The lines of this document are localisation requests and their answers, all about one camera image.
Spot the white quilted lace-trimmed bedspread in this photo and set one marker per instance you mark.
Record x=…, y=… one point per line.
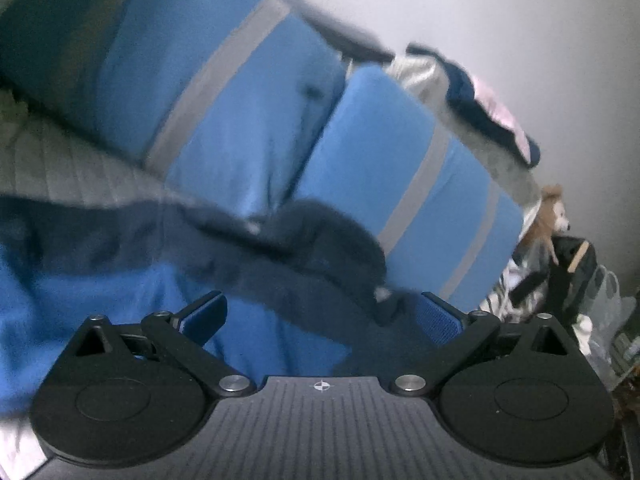
x=50, y=165

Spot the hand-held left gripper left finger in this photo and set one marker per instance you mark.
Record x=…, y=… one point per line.
x=202, y=312

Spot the brown plush toy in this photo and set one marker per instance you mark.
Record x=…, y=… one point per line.
x=547, y=215

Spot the black white striped cloth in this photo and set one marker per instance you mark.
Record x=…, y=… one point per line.
x=500, y=297

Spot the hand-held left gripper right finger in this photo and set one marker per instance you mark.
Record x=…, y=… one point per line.
x=440, y=317

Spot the dark grey folded clothes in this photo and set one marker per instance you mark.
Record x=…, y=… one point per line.
x=340, y=35

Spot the clear plastic bag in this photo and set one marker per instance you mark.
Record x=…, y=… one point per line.
x=607, y=305

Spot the black bag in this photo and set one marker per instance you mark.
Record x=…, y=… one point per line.
x=565, y=285

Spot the blue fleece jacket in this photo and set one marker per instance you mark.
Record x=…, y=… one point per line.
x=100, y=300

